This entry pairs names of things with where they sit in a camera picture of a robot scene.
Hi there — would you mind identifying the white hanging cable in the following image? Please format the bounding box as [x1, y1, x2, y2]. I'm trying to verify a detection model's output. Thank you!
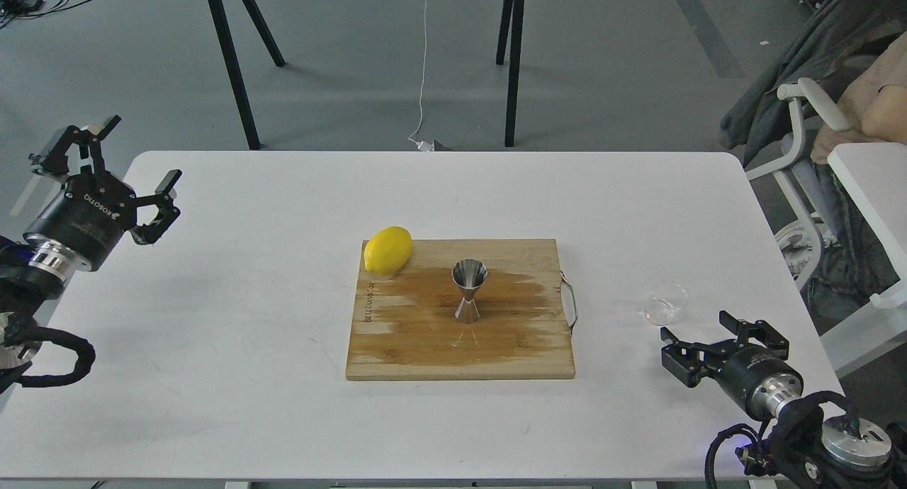
[407, 0, 441, 152]

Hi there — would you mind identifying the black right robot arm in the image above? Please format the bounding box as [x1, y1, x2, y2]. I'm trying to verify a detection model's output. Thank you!
[660, 311, 905, 488]

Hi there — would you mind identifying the white office chair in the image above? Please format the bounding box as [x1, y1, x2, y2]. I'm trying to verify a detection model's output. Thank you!
[745, 78, 851, 290]

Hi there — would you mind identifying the wooden cutting board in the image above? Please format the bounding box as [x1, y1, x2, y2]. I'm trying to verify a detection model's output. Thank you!
[346, 239, 579, 381]

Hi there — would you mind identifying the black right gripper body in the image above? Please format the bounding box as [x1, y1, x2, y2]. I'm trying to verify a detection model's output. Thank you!
[713, 346, 804, 420]

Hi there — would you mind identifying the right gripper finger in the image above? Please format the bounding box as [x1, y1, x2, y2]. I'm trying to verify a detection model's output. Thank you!
[660, 327, 745, 388]
[719, 310, 789, 361]

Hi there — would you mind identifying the small clear glass cup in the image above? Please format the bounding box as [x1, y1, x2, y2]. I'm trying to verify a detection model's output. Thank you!
[643, 281, 689, 327]

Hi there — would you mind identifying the person in brown shirt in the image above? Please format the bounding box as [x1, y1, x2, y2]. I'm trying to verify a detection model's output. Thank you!
[811, 34, 906, 165]

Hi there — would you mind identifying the yellow lemon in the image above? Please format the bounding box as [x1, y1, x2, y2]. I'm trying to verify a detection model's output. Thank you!
[363, 225, 412, 276]

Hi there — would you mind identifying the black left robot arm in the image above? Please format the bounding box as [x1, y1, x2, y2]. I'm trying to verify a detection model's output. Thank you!
[1, 116, 182, 390]

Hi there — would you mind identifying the dark grey jacket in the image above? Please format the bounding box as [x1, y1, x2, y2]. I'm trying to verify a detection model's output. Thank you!
[719, 0, 906, 167]

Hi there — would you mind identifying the black metal table frame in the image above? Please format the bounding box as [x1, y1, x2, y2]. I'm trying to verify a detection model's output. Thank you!
[162, 0, 545, 151]

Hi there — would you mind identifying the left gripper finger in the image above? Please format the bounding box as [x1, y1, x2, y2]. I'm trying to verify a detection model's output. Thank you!
[130, 169, 183, 245]
[28, 116, 122, 192]

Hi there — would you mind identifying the steel double jigger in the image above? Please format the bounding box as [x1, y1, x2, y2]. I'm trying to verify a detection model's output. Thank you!
[451, 259, 488, 324]

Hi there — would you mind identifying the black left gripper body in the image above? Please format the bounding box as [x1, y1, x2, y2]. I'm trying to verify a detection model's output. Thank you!
[23, 174, 137, 271]

